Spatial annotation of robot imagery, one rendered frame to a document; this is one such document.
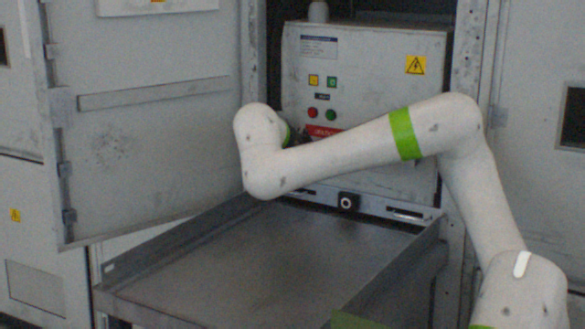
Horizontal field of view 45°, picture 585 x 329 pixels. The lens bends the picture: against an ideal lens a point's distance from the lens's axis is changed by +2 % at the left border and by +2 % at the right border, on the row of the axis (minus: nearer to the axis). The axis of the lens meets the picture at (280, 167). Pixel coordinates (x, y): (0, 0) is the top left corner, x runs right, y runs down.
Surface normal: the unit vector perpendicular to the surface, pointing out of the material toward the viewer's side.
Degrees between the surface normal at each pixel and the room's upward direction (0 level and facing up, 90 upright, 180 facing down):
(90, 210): 90
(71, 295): 90
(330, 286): 0
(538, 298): 52
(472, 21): 90
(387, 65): 90
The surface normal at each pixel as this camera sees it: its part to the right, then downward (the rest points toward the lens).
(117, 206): 0.62, 0.25
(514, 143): -0.53, 0.26
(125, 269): 0.85, 0.17
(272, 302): 0.00, -0.95
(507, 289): -0.51, -0.55
